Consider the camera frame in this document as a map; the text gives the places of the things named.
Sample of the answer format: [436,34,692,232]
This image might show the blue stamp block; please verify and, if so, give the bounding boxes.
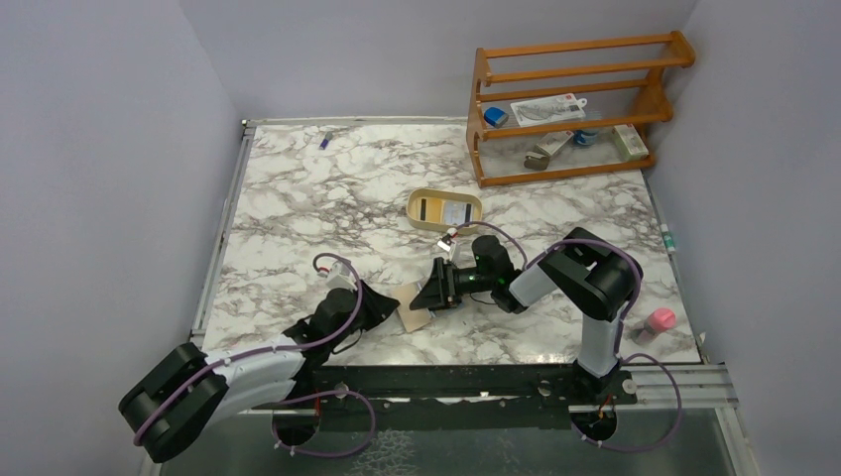
[483,107,509,129]

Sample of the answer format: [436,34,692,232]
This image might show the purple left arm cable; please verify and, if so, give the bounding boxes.
[132,252,379,460]

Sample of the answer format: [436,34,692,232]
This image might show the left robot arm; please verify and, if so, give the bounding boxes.
[118,284,400,463]

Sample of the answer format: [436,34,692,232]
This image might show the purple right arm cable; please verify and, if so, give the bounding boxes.
[454,220,684,457]

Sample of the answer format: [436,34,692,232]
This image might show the beige oval tray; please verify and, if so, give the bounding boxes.
[405,187,483,232]

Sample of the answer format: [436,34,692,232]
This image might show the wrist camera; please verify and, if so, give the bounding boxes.
[326,261,357,292]
[436,228,459,262]

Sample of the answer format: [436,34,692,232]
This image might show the wooden shelf rack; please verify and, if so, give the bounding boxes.
[466,31,696,187]

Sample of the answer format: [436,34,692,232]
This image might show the blue tape roll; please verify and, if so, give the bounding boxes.
[573,129,601,147]

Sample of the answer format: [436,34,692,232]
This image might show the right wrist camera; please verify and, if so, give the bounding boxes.
[436,228,459,262]

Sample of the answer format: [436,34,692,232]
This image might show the small purple marker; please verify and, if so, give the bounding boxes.
[319,131,333,150]

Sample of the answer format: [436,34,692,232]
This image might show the grey metal clip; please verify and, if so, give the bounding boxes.
[524,131,573,171]

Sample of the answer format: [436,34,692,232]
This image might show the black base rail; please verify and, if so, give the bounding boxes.
[259,364,638,431]

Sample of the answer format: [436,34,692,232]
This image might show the card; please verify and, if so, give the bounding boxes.
[441,200,473,227]

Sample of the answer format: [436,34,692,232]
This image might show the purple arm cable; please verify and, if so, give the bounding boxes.
[454,220,684,457]
[132,252,379,460]

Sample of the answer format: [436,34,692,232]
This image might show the green white small box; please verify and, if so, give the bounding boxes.
[611,124,650,162]

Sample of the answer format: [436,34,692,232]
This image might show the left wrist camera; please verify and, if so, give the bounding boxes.
[326,261,357,292]

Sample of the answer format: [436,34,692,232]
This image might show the beige card holder wallet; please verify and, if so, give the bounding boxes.
[392,281,463,333]

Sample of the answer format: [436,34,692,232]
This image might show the white printed package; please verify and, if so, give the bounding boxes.
[511,93,588,127]

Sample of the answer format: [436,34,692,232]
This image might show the pink bottle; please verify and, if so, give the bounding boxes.
[631,307,677,346]

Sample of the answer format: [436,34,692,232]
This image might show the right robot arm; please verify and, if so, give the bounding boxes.
[409,227,644,393]

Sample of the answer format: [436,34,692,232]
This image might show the green white pen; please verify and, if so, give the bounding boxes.
[660,223,676,255]

